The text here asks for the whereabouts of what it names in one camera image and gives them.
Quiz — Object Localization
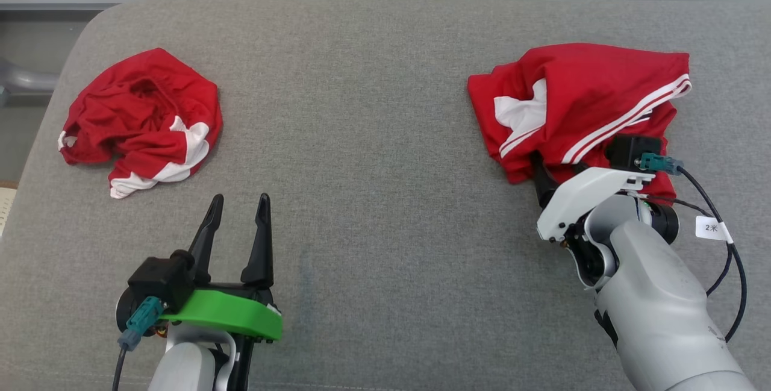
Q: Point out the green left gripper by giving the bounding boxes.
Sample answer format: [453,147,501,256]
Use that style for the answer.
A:
[160,193,284,343]

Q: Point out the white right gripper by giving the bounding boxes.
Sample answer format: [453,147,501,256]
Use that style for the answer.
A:
[530,152,656,242]

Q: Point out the red jersey white stripes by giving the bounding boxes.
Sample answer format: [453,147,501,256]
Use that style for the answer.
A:
[467,43,692,200]

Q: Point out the red shorts white panels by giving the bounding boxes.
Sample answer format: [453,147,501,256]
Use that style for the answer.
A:
[58,48,223,199]

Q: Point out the grey fabric sofa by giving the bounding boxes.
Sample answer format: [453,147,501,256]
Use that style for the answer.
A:
[0,0,771,391]

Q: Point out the beige perforated panel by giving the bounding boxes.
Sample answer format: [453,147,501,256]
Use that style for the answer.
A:
[0,182,17,238]

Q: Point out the grey metal pipe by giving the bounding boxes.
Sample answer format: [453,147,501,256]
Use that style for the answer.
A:
[0,57,60,105]

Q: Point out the black cable teal connector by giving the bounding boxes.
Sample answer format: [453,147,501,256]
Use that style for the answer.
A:
[638,153,748,342]
[111,296,164,391]

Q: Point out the thin black cable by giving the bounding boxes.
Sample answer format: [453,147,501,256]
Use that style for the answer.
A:
[645,196,734,296]

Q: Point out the white cable label tag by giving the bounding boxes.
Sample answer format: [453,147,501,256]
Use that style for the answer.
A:
[695,215,734,244]

